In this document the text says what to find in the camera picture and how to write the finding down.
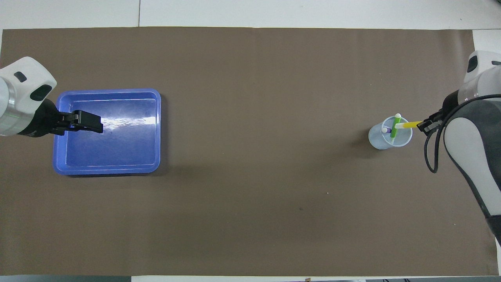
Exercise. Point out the blue plastic tray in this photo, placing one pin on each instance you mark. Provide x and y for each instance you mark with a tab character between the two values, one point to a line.
121	156

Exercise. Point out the green marker pen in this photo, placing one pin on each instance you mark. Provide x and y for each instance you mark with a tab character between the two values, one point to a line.
396	127

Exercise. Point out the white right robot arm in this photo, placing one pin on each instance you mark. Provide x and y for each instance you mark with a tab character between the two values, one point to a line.
477	149

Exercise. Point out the translucent plastic cup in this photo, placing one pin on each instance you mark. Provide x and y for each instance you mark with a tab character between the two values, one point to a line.
377	141

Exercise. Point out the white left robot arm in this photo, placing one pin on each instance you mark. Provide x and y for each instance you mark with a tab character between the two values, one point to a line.
23	86

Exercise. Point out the brown paper table mat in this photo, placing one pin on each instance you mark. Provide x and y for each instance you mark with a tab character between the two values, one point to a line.
250	219

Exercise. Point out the yellow marker pen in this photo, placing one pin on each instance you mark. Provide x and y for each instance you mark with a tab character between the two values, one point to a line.
409	125

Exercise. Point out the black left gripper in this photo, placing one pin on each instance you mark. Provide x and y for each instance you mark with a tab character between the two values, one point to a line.
47	121

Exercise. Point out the purple marker pen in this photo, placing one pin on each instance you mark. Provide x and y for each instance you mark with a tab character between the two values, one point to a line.
385	130

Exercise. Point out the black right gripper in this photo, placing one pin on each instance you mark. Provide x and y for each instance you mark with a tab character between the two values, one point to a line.
450	103

